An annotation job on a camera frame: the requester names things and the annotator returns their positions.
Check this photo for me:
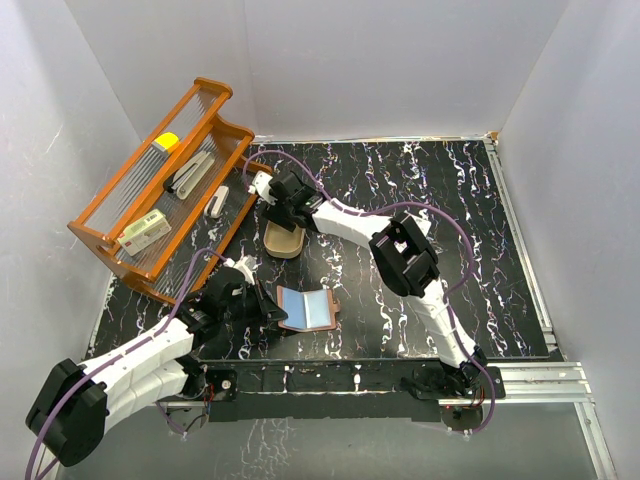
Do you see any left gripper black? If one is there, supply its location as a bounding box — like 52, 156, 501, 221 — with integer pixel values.
220, 278, 287, 328

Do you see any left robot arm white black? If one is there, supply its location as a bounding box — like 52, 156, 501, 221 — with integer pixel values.
25, 266, 288, 467

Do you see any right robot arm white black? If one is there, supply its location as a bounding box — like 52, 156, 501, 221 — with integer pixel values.
248, 172, 487, 397

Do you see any beige oval tray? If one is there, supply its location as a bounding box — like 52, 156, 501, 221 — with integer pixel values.
263, 221, 306, 259

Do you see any small white stapler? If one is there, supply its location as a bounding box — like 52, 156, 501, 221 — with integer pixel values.
204, 185, 229, 219

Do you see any grey black stapler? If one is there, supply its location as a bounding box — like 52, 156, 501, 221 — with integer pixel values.
163, 151, 214, 200

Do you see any orange wooden shelf rack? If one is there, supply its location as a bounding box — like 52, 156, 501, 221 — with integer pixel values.
68, 77, 270, 303

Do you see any yellow grey eraser block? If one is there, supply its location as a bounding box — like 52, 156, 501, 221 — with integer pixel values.
152, 132, 180, 155

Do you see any green white staples box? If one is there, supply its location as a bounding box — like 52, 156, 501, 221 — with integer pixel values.
118, 209, 171, 256

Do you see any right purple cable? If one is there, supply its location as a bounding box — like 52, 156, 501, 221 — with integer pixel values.
242, 149, 497, 434

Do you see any purple cable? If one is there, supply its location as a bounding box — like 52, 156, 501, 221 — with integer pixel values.
22, 247, 236, 480
242, 149, 497, 434

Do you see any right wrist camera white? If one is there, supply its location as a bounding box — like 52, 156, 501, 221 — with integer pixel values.
248, 171, 273, 203

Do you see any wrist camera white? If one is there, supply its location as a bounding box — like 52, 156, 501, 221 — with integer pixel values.
248, 171, 273, 203
223, 255, 257, 285

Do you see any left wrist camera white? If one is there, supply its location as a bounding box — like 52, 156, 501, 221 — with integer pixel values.
223, 255, 257, 285

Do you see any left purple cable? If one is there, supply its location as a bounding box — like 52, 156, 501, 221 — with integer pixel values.
22, 247, 236, 480

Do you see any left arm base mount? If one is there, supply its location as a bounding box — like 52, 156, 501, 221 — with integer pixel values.
155, 367, 237, 440

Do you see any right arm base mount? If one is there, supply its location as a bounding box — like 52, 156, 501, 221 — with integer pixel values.
399, 359, 506, 407

